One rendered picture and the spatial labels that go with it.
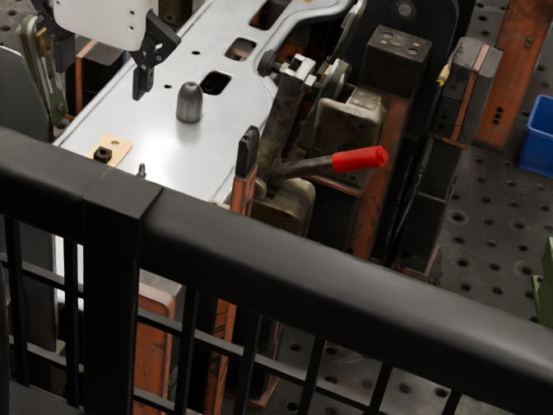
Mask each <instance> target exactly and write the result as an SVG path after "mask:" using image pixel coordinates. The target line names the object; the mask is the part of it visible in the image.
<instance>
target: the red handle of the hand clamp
mask: <svg viewBox="0 0 553 415"><path fill-rule="evenodd" d="M386 161H388V153H387V151H386V150H384V149H383V148H382V147H381V146H376V147H367V148H361V149H355V150H350V151H345V152H336V153H334V154H333V155H332V156H323V157H317V158H312V159H307V160H302V161H292V162H287V163H281V164H275V165H274V166H273V168H272V171H271V174H270V176H269V178H268V181H267V182H268V183H271V182H274V181H279V180H290V179H295V178H301V177H307V176H313V175H323V174H329V173H334V172H336V173H338V174H342V173H347V172H353V171H359V170H369V169H375V168H381V167H384V166H385V163H386Z"/></svg>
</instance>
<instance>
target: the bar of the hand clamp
mask: <svg viewBox="0 0 553 415"><path fill-rule="evenodd" d="M277 58H278V56H277V52H276V51H275V50H273V49H269V50H268V51H267V50H266V51H265V52H264V54H263V56H262V57H261V59H260V61H259V64H258V67H257V72H258V75H259V76H260V77H263V78H264V77H265V76H267V77H268V76H269V75H270V74H271V72H274V73H276V74H278V75H277V77H276V78H278V79H280V80H281V81H280V84H279V87H278V88H277V91H276V95H275V98H274V101H273V102H272V107H271V109H270V112H269V115H268V117H267V121H266V123H265V126H264V129H263V132H262V135H261V137H260V140H259V146H258V157H257V162H256V164H258V168H257V174H256V177H258V178H260V179H261V180H263V181H264V183H265V184H267V185H269V184H270V183H268V182H267V181H268V178H269V176H270V174H271V171H272V168H273V166H274V165H275V164H278V162H279V160H280V158H281V154H282V152H283V149H284V147H285V145H286V141H287V138H288V136H289V134H290V131H291V128H292V125H293V123H294V121H295V117H296V115H297V112H298V110H299V107H300V104H301V101H302V100H303V97H304V94H305V92H307V93H310V92H311V91H314V92H316V93H318V94H319V93H320V91H321V90H322V88H323V84H321V83H319V82H316V79H317V78H316V77H315V76H313V75H312V73H313V70H314V67H315V64H316V62H315V61H314V60H312V59H310V58H306V57H304V56H301V55H299V54H296V55H295V56H294V58H293V61H292V64H291V66H290V64H289V63H286V62H284V63H283V64H282V65H281V64H279V63H277Z"/></svg>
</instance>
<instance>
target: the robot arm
mask: <svg viewBox="0 0 553 415"><path fill-rule="evenodd" d="M31 2H32V4H33V6H34V8H35V10H37V12H38V14H37V16H38V18H39V19H40V21H41V22H42V23H43V25H44V26H45V27H46V29H47V30H48V31H49V32H48V37H49V38H50V39H51V40H52V41H53V59H54V60H55V72H57V73H59V74H61V73H63V72H64V71H65V70H66V69H67V68H68V67H69V66H70V65H71V64H72V63H73V62H74V61H75V59H76V56H75V53H76V49H75V33H76V34H79V35H82V36H85V37H87V38H90V39H93V40H97V41H99V42H101V43H104V44H108V45H111V46H114V47H116V48H119V49H124V50H128V52H129V53H130V54H131V56H132V58H133V60H134V61H135V63H136V65H137V67H136V68H135V69H134V70H133V75H132V99H133V100H135V101H139V100H140V99H141V98H142V97H143V96H144V95H145V93H149V92H150V90H151V89H152V87H153V85H154V73H155V66H157V65H158V64H160V63H163V62H164V61H165V60H166V59H167V58H168V57H169V56H170V55H171V54H172V53H173V52H174V51H175V50H176V48H177V47H178V46H179V45H180V44H181V42H182V40H181V38H180V37H179V36H178V35H177V34H176V33H175V32H174V31H173V30H171V29H170V28H169V27H168V26H167V25H166V24H165V23H164V22H163V21H162V20H161V19H160V18H159V17H158V0H53V6H51V5H49V0H31ZM148 34H153V35H154V36H155V37H156V38H157V39H158V40H160V42H161V43H162V46H160V47H159V48H156V47H155V45H154V44H153V42H152V40H151V38H150V36H149V35H148ZM141 46H142V47H143V49H144V51H145V52H146V55H144V53H143V52H142V50H141V49H140V48H141Z"/></svg>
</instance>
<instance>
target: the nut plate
mask: <svg viewBox="0 0 553 415"><path fill-rule="evenodd" d="M113 142H117V143H118V144H119V145H118V146H112V145H111V143H113ZM131 148H132V142H130V141H128V140H125V139H122V138H119V137H116V136H114V135H112V134H109V133H106V134H104V135H103V136H102V137H101V139H100V140H99V141H98V142H97V143H96V144H95V145H94V146H93V147H92V148H91V150H90V151H89V152H88V153H87V154H86V157H89V158H91V159H93V160H96V161H100V162H102V163H105V164H107V165H109V166H113V167H116V166H117V165H118V164H119V162H120V161H121V160H122V159H123V158H124V157H125V156H126V155H127V153H128V152H129V151H130V150H131Z"/></svg>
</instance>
